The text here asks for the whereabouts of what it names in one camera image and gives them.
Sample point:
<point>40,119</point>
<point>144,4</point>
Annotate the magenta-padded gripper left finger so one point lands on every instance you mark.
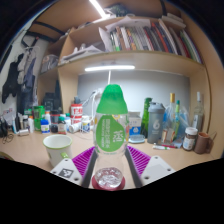
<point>65,171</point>

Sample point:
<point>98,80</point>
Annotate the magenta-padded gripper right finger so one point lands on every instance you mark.
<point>157,169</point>

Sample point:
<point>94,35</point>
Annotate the clear bottle green cap label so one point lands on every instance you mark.
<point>111,133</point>

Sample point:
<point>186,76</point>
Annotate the small white tube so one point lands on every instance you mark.
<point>161,146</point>

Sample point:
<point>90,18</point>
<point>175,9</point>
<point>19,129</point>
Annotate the light blue shallow dish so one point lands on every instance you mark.
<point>137,139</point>

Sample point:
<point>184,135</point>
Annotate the brown jar white lid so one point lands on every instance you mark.
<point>190,140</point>

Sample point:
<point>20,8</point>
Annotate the grey shaker bottle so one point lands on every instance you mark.
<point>155,125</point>

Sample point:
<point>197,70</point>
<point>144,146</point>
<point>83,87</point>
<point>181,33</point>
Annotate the small white bottle blue label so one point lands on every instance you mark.
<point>45,127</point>

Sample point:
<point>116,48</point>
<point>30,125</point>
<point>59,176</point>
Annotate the brown ceramic mug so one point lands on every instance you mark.
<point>201,143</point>

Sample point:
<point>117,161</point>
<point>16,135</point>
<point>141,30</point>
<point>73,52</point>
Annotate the blue and white box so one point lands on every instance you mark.
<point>135,121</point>

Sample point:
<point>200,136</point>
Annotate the dark green bottle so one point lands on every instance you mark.
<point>145,116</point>

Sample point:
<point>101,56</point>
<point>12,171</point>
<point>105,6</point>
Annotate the red and white can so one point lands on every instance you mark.
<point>76,113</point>

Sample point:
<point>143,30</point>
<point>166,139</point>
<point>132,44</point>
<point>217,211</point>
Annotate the green plastic container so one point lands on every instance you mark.
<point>38,116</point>

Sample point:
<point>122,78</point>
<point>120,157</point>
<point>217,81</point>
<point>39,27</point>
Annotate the clear glass bottle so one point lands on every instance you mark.
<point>198,116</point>

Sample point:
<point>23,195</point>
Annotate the white desk lamp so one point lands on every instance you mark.
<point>108,78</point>

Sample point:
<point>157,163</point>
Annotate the hanging dark clothes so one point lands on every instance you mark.
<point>20,76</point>

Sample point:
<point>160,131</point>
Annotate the under-shelf light bar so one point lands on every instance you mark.
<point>110,68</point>

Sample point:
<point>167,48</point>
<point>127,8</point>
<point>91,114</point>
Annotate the ceiling light tube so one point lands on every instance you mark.
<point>98,8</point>

